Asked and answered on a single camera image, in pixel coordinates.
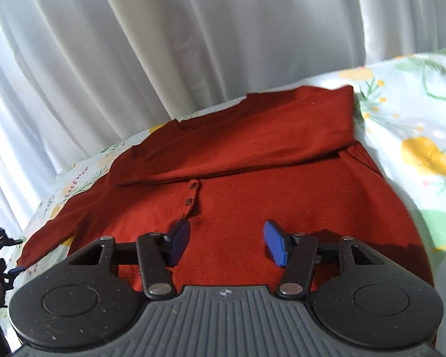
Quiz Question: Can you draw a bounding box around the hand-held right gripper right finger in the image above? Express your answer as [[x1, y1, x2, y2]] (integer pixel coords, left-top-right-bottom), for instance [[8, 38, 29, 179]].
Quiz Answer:
[[264, 220, 389, 300]]

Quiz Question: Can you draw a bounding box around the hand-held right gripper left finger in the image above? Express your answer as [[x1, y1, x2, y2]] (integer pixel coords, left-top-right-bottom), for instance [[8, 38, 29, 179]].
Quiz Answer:
[[67, 219, 192, 300]]

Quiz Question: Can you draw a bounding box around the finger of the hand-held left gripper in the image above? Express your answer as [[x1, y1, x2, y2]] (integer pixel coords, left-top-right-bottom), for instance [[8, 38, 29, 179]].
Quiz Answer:
[[0, 258, 25, 307], [0, 227, 23, 255]]

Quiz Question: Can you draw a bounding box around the red knit sweater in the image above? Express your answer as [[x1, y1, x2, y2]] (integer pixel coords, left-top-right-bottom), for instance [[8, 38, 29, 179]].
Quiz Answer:
[[18, 85, 438, 347]]

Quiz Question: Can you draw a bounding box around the floral bed sheet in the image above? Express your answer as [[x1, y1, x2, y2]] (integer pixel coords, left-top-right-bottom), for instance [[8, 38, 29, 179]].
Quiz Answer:
[[0, 53, 446, 357]]

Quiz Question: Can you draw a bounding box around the white curtain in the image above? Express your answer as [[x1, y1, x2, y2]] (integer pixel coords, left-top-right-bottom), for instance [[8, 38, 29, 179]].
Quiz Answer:
[[0, 0, 446, 239]]

